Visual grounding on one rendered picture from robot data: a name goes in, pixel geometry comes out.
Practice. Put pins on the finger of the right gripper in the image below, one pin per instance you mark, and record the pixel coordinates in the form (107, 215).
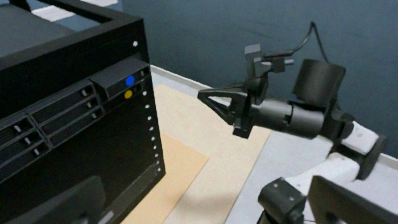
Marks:
(235, 93)
(232, 85)

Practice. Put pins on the black open rack frame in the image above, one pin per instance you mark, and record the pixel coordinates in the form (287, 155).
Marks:
(123, 147)

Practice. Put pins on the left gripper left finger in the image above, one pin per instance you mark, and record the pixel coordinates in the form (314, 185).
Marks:
(81, 204)

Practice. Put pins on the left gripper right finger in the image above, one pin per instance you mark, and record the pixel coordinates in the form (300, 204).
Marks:
(331, 203)

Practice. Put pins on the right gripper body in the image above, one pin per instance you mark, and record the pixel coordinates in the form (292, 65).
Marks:
(271, 109)

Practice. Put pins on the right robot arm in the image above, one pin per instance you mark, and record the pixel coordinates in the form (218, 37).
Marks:
(285, 200)

